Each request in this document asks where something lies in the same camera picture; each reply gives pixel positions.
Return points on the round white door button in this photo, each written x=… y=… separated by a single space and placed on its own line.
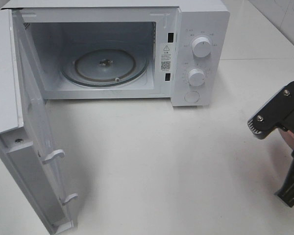
x=192 y=97

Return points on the white timer knob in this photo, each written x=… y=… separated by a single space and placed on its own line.
x=196 y=77

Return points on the white microwave door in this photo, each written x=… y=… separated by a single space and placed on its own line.
x=27 y=147

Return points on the pink round plate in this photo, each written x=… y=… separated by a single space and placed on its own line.
x=288 y=137

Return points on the upper white power knob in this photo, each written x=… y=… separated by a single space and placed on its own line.
x=201 y=46

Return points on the white warning label sticker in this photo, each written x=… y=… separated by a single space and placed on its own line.
x=165 y=54

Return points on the glass turntable plate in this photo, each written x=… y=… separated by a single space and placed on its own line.
x=103 y=68

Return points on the white microwave oven body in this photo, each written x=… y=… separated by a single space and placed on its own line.
x=63 y=29

